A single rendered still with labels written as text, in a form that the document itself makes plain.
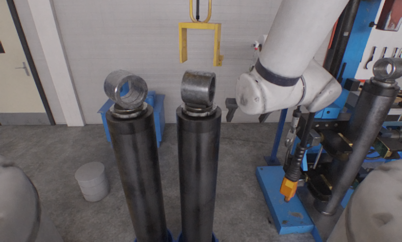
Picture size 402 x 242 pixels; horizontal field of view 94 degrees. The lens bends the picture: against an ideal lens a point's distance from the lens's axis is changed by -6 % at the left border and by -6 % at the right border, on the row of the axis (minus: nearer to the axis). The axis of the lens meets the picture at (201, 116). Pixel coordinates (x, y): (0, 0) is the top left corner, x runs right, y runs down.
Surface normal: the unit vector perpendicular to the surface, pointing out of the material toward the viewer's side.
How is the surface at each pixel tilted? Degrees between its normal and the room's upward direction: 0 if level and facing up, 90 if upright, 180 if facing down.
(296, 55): 109
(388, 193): 13
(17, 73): 90
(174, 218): 0
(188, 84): 59
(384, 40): 90
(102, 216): 0
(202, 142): 90
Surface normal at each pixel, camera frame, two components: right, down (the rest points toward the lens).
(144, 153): 0.63, 0.38
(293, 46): -0.39, 0.64
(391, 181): -0.16, -0.89
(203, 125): 0.22, 0.47
